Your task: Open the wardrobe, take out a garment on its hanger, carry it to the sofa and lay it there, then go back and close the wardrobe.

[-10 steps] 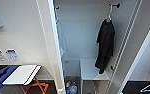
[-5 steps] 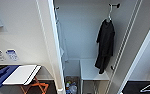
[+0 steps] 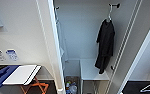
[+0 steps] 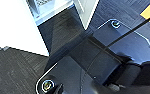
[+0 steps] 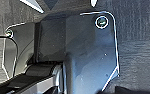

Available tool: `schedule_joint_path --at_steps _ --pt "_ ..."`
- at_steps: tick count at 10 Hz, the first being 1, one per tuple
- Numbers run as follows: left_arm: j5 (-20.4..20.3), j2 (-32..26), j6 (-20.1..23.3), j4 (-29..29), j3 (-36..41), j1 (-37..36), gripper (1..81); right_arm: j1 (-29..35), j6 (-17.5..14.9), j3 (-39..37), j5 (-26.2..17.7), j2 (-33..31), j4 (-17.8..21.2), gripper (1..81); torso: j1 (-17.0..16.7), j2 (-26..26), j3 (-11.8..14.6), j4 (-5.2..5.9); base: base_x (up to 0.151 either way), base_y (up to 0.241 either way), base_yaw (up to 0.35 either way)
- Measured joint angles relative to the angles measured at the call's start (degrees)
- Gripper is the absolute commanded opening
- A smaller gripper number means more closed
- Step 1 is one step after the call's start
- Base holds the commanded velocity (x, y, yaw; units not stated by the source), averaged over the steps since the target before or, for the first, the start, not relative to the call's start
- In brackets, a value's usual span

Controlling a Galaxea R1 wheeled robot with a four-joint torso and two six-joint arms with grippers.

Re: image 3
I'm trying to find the blue bag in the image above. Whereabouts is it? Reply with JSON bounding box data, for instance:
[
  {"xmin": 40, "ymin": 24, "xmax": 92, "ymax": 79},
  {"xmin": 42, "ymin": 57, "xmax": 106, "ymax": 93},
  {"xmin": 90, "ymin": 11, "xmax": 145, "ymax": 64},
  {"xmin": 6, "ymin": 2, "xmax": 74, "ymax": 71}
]
[{"xmin": 0, "ymin": 65, "xmax": 20, "ymax": 93}]

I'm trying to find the flat white board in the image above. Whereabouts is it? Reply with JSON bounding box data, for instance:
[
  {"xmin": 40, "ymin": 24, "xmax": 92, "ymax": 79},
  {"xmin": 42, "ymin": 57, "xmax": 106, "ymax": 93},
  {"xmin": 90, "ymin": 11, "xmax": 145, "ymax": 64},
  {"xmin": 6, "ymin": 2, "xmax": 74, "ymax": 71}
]
[{"xmin": 2, "ymin": 64, "xmax": 42, "ymax": 86}]

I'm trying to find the box with bottles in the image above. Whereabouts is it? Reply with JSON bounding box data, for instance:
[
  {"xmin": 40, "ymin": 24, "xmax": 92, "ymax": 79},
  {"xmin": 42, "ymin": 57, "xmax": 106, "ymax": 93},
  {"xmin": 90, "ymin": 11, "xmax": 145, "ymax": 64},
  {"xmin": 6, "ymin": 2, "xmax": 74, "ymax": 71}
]
[{"xmin": 64, "ymin": 75, "xmax": 80, "ymax": 94}]

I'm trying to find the black hanging garment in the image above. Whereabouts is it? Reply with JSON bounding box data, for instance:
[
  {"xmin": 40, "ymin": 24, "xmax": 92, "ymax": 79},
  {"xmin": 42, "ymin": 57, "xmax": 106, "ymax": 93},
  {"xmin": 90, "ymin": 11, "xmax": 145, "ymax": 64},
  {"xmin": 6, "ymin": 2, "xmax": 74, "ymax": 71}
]
[{"xmin": 93, "ymin": 18, "xmax": 116, "ymax": 75}]

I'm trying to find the wall plate with blue print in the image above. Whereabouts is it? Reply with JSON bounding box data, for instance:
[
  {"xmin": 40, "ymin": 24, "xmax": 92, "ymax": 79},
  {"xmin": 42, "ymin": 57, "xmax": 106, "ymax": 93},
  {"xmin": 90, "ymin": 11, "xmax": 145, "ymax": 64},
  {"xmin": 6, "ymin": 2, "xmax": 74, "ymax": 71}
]
[{"xmin": 5, "ymin": 49, "xmax": 20, "ymax": 62}]

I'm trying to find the orange folding stand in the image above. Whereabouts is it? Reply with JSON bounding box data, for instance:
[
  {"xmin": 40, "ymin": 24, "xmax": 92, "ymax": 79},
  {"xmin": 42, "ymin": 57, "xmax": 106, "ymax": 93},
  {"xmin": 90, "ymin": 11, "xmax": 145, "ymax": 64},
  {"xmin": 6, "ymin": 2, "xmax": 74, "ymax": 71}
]
[{"xmin": 20, "ymin": 77, "xmax": 50, "ymax": 94}]

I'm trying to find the white wardrobe body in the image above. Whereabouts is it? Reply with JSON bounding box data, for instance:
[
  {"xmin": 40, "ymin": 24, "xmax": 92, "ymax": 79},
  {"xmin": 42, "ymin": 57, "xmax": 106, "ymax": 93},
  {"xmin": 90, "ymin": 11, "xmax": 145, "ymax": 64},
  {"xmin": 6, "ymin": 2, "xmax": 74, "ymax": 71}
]
[{"xmin": 52, "ymin": 0, "xmax": 142, "ymax": 94}]

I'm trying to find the black wardrobe hook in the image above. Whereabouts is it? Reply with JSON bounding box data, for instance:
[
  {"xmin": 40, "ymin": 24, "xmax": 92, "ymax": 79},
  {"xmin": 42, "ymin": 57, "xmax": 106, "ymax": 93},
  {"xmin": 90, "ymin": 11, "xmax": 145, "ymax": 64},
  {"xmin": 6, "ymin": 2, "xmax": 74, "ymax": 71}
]
[{"xmin": 108, "ymin": 2, "xmax": 122, "ymax": 10}]

